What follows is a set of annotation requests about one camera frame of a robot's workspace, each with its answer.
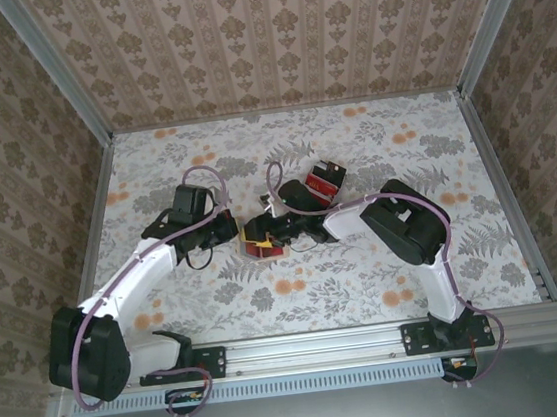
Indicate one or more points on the red credit card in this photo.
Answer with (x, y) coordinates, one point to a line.
(276, 251)

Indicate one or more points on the beige card holder wallet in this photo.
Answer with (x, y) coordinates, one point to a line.
(286, 253)

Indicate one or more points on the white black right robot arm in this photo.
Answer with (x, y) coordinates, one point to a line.
(348, 223)

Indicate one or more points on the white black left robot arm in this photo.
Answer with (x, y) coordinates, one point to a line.
(131, 280)

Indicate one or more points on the aluminium table side rail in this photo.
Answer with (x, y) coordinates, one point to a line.
(496, 168)
(99, 198)

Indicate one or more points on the aluminium table back rail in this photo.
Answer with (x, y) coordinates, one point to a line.
(287, 110)

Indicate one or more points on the aluminium mounting rail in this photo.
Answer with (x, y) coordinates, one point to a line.
(314, 347)

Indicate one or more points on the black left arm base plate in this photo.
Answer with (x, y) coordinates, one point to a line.
(215, 361)

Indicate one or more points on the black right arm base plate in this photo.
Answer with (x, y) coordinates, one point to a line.
(414, 339)

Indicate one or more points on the aluminium frame post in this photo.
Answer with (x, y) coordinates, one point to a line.
(493, 18)
(58, 72)

